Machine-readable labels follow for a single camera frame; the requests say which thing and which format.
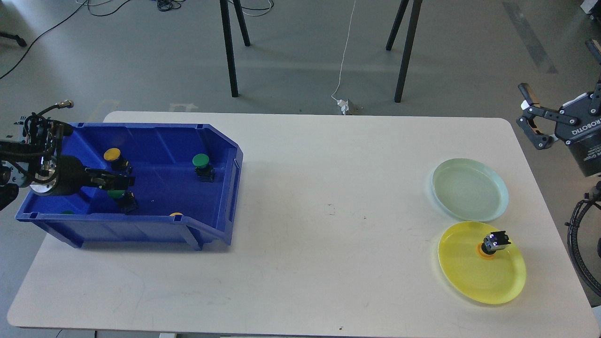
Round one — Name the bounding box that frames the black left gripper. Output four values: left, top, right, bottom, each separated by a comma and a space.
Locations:
30, 155, 135, 196

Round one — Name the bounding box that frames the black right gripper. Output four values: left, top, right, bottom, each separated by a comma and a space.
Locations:
516, 38, 601, 177

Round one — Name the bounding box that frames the green push button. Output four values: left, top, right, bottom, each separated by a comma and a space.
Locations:
193, 153, 215, 183
107, 190, 139, 214

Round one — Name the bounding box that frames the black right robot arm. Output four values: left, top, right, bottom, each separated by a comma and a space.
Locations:
516, 80, 601, 296

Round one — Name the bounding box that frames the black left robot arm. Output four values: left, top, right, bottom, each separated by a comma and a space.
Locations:
0, 100, 135, 209

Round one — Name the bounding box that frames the yellow push button back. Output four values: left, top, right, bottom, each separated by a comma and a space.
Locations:
103, 147, 132, 174

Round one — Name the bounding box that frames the light green plate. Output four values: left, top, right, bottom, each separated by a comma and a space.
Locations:
430, 158, 509, 222

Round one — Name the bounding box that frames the yellow plate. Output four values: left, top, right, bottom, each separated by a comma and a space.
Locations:
437, 221, 527, 305

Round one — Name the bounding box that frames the blue plastic bin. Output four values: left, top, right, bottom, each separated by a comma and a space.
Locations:
15, 123, 243, 251

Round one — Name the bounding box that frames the black stand leg right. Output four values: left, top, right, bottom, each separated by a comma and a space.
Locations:
385, 0, 423, 103

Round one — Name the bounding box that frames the black stand leg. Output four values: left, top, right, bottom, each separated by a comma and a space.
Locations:
385, 0, 423, 103
219, 0, 251, 98

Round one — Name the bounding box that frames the black stand leg left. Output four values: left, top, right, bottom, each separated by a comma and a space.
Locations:
219, 0, 251, 98

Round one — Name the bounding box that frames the black floor cable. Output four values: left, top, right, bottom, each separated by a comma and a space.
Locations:
0, 0, 132, 80

